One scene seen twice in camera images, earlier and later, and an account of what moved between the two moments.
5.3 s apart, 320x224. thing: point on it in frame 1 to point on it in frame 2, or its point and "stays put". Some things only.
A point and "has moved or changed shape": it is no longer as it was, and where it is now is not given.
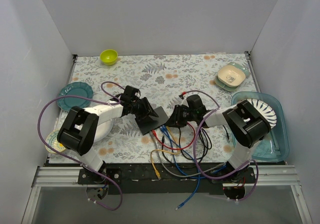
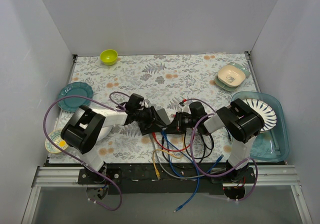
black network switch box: [148, 123] has moved or changed shape
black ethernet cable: [162, 151] to [201, 157]
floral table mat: [154, 108] stays put
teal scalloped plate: [75, 88] stays put
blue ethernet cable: [198, 165] stays put
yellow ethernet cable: [159, 177] has moved or changed shape
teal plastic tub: [275, 147] stays put
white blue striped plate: [264, 109] stays put
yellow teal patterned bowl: [52, 140] stays put
